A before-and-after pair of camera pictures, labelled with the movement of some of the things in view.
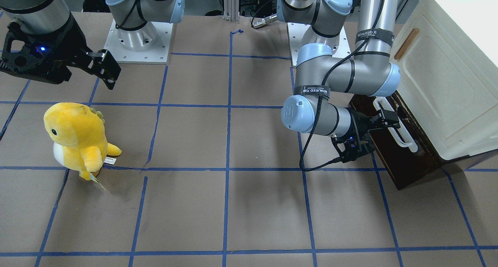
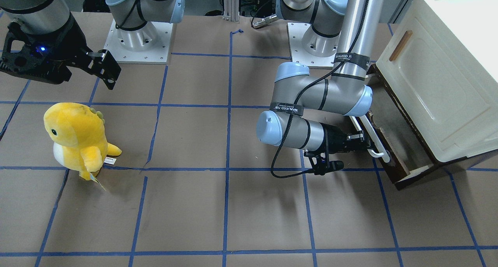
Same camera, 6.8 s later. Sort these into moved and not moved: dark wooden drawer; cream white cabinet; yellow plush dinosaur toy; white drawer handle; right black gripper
Moved: white drawer handle; dark wooden drawer
Not moved: right black gripper; cream white cabinet; yellow plush dinosaur toy
